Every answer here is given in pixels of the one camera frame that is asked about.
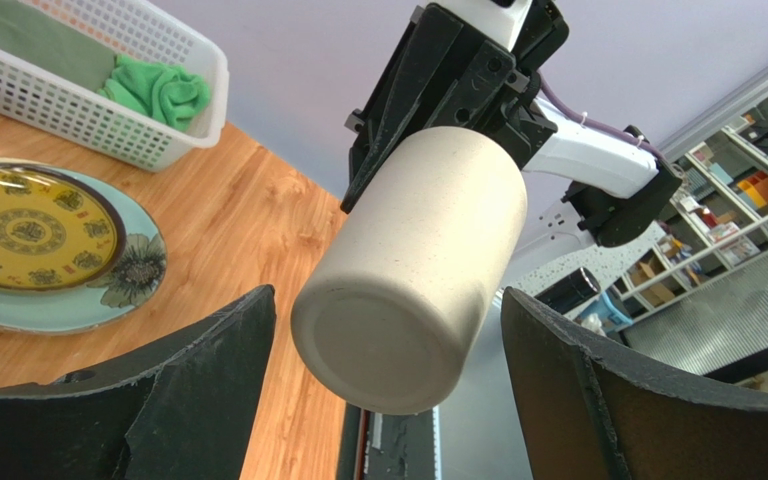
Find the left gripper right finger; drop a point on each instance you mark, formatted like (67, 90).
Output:
(591, 408)

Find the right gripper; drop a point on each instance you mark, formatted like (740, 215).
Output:
(446, 73)

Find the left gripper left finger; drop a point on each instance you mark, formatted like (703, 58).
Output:
(180, 407)

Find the light blue flower plate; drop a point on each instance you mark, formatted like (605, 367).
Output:
(130, 283)

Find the beige cup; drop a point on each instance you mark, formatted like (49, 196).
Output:
(389, 315)

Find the yellow patterned plate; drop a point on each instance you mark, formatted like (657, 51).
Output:
(56, 232)

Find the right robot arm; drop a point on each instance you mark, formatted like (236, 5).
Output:
(618, 182)

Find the bright green microfiber towel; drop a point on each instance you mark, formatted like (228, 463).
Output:
(165, 93)

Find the background storage shelf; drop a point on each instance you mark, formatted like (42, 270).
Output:
(715, 224)

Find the white plastic basket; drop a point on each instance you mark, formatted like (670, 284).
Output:
(141, 30)

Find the olive green folded cloth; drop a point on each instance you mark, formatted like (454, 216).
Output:
(36, 38)

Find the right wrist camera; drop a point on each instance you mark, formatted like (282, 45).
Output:
(501, 21)

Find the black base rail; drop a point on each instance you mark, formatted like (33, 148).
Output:
(378, 446)

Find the right aluminium frame post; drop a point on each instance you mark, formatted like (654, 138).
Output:
(737, 101)

